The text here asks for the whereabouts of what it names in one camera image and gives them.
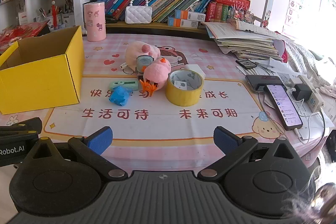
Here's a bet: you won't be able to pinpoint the red tassel ornament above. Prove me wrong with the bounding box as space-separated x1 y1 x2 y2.
51 0 57 28

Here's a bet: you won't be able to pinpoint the white power strip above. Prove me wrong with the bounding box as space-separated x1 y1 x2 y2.
299 75 325 113

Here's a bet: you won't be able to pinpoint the pink cartoon tin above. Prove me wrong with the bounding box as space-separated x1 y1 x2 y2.
84 2 107 42

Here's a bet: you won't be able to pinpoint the blue crumpled cloth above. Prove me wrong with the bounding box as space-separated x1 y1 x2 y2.
109 86 132 107

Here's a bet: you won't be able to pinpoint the blue-grey toy cup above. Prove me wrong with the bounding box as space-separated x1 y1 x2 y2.
136 55 154 80

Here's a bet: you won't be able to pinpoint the green correction tape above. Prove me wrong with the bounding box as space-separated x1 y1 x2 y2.
110 80 139 91

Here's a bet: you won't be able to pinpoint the orange and blue box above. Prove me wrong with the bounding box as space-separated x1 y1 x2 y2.
175 9 206 21
167 17 199 29

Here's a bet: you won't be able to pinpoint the white charger adapter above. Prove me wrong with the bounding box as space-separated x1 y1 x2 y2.
184 64 206 78

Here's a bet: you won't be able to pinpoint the colourful sparkly ornament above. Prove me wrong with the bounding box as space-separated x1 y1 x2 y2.
227 3 256 24

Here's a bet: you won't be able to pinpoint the black charger plug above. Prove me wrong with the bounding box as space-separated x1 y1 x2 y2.
292 84 312 100

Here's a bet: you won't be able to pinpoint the yellow tape roll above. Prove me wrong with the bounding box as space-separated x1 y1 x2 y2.
165 70 205 106

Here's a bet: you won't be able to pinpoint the white quilted pearl-handle handbag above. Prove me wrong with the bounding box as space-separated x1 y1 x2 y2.
125 0 153 24

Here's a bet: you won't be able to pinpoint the small black phone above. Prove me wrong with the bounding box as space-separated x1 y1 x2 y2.
235 58 258 69

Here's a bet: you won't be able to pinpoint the pale pink plush toy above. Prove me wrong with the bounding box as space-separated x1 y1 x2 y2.
125 41 161 70

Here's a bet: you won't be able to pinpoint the yellow cardboard box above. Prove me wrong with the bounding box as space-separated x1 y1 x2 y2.
0 25 86 115

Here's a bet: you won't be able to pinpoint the red boxed book set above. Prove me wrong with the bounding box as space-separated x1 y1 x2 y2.
205 0 251 23

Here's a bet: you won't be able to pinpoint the pink printed desk mat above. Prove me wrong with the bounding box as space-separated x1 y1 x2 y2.
0 33 327 174

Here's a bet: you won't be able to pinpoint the row of slanted books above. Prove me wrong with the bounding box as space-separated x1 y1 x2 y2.
96 0 214 23

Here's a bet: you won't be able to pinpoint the white charging cable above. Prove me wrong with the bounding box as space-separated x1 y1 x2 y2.
259 93 328 145

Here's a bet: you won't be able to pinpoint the stack of notebooks and papers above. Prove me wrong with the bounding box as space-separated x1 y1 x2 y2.
203 20 290 61

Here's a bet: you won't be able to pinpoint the pink plush chick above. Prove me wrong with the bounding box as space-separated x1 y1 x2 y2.
139 57 172 97

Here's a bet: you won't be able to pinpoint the metal scissors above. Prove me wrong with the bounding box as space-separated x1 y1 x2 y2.
254 61 277 74

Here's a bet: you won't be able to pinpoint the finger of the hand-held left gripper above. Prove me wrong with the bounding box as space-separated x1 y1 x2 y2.
0 117 43 135

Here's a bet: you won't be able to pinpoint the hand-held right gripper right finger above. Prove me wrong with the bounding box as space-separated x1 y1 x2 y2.
197 126 306 179

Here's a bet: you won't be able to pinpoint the lit smartphone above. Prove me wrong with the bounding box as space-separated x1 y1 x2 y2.
263 84 304 131

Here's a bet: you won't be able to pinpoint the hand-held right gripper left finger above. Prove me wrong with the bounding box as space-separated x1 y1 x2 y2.
25 126 129 179

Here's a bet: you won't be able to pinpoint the red paper decorations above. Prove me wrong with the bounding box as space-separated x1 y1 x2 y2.
0 21 50 53

